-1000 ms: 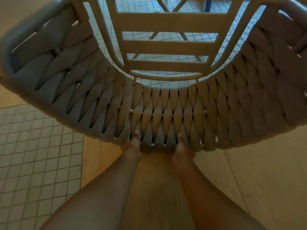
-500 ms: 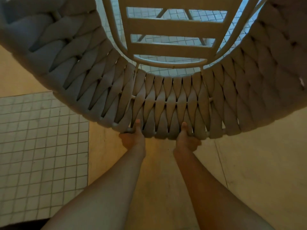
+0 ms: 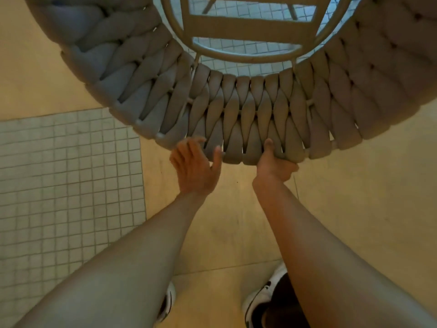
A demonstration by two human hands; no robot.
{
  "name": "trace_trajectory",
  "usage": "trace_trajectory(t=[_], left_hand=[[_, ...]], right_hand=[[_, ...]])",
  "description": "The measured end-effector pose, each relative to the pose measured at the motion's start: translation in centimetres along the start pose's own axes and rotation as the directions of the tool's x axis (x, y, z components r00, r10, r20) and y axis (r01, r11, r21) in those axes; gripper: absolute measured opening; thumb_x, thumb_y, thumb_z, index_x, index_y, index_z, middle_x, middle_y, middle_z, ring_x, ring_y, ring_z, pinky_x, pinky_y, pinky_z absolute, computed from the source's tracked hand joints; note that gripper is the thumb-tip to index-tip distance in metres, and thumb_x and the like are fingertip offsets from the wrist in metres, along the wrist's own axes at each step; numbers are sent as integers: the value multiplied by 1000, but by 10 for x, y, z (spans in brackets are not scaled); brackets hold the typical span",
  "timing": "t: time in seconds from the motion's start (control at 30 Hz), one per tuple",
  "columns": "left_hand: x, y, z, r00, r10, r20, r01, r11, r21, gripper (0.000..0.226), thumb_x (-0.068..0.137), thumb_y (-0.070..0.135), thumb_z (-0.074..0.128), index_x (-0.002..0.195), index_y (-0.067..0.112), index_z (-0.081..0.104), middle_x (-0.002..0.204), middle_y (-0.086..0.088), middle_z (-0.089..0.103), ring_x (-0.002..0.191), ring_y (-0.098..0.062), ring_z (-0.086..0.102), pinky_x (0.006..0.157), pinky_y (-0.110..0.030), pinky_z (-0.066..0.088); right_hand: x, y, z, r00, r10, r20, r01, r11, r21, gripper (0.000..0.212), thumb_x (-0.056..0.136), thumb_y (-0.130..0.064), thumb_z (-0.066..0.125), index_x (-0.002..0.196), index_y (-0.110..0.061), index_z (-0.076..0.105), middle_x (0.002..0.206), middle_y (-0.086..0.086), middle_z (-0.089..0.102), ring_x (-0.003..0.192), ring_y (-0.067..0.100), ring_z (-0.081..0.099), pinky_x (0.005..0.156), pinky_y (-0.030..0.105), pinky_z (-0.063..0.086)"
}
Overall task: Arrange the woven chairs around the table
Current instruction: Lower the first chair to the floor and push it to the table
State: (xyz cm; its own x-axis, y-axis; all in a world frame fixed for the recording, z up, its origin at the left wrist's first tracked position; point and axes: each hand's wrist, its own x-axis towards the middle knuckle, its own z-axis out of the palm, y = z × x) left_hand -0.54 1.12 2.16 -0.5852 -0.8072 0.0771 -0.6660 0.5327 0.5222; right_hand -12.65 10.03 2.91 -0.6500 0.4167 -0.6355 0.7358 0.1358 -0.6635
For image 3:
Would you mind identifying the person's left hand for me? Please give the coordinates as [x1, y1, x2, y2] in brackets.
[169, 136, 223, 198]

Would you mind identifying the person's right hand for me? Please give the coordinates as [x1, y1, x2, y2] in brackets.
[253, 138, 300, 185]

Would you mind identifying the grey woven rope chair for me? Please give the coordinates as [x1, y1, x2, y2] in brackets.
[22, 0, 437, 166]

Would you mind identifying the person's right forearm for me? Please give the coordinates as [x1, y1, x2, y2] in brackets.
[253, 179, 437, 328]

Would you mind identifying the person's left forearm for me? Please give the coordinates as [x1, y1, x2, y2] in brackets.
[14, 192, 208, 328]

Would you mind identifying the white right sneaker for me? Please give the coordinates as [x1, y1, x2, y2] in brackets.
[242, 262, 289, 328]

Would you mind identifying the white sneaker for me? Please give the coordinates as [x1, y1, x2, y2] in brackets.
[242, 262, 289, 328]
[154, 282, 177, 325]

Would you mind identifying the white left sneaker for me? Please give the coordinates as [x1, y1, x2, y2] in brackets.
[154, 282, 177, 325]

